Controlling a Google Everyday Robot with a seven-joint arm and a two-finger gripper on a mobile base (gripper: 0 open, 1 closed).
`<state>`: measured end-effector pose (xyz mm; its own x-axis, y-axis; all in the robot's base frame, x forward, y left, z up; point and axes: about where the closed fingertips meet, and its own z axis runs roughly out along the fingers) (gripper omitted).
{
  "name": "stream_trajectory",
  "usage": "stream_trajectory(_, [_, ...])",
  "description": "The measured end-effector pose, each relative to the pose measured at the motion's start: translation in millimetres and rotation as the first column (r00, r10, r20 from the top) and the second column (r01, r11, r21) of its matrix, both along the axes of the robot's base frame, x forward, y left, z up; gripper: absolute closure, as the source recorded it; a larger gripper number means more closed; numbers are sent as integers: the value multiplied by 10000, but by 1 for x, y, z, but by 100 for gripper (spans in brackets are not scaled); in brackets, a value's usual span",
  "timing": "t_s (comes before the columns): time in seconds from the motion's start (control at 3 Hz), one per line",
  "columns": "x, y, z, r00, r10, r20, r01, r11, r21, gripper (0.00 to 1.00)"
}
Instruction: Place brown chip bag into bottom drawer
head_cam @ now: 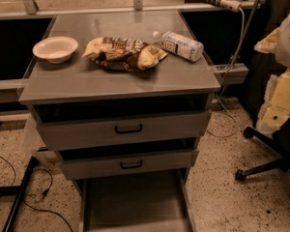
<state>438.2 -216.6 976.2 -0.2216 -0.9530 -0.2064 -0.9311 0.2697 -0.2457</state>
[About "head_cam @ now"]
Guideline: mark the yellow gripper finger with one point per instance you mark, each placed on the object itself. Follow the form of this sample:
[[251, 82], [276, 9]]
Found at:
[[275, 110], [268, 44]]

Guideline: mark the brown chip bag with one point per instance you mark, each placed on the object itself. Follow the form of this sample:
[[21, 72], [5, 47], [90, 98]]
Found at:
[[123, 55]]

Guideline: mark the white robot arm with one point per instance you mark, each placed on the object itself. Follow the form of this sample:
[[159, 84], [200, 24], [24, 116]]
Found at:
[[282, 54]]

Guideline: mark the grey open bottom drawer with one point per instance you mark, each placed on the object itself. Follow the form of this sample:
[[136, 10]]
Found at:
[[143, 202]]

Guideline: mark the grey drawer cabinet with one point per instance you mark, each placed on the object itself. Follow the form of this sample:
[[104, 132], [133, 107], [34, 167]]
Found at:
[[102, 115]]

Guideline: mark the grey middle drawer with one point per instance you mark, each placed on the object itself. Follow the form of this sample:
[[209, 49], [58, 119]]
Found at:
[[121, 165]]

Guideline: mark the grey top drawer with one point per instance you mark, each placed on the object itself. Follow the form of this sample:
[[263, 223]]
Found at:
[[125, 130]]

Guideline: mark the black office chair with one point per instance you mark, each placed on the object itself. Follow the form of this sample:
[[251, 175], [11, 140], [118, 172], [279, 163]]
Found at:
[[279, 142]]

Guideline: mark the clear plastic water bottle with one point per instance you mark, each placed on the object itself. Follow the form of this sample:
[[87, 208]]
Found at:
[[180, 45]]

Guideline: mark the white paper bowl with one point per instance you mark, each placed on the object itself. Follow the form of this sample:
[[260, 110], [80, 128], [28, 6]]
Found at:
[[55, 50]]

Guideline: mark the black metal floor frame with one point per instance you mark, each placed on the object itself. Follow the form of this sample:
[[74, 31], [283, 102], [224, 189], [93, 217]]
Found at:
[[18, 193]]

